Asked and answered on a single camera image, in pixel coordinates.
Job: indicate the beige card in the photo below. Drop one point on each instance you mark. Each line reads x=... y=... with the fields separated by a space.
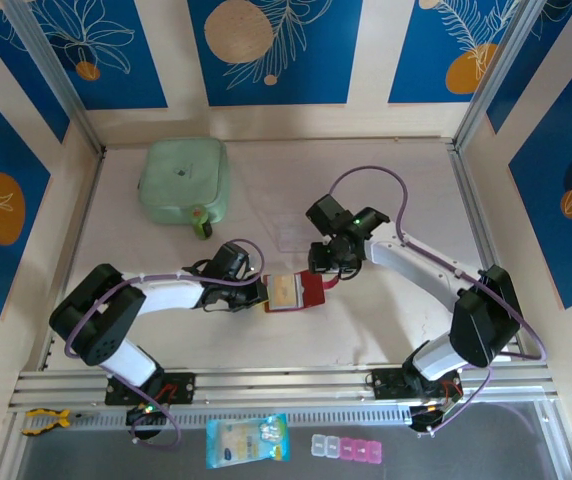
x=283 y=290

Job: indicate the clear plastic box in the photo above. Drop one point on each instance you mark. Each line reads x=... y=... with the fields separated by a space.
x=291 y=235

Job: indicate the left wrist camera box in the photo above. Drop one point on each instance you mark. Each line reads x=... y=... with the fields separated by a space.
x=230 y=260

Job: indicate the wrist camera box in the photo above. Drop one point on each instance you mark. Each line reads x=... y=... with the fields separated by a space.
x=230 y=260
x=327 y=214

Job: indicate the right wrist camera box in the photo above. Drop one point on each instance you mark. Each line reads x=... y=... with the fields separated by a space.
x=327 y=214

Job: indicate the aluminium frame post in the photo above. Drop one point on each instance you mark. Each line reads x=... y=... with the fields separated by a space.
x=51 y=75
x=496 y=70

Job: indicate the red card holder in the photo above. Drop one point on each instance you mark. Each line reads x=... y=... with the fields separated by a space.
x=313 y=292

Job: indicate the pink and white pill organizer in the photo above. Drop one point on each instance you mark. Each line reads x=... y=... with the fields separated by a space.
x=346 y=447

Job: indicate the mint green zip pouch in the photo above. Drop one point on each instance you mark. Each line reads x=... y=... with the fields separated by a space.
x=181 y=175

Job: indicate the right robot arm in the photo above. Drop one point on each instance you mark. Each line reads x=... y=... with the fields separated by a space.
x=416 y=265

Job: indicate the aluminium side rail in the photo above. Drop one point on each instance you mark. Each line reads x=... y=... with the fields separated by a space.
x=468 y=200
x=85 y=215

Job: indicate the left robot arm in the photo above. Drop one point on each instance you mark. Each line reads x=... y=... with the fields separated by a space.
x=166 y=295

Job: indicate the wet wipes pack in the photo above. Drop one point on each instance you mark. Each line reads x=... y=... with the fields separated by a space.
x=246 y=442

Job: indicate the green bottle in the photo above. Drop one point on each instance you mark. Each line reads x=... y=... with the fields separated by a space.
x=201 y=227

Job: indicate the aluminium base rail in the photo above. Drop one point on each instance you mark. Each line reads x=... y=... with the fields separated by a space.
x=291 y=380

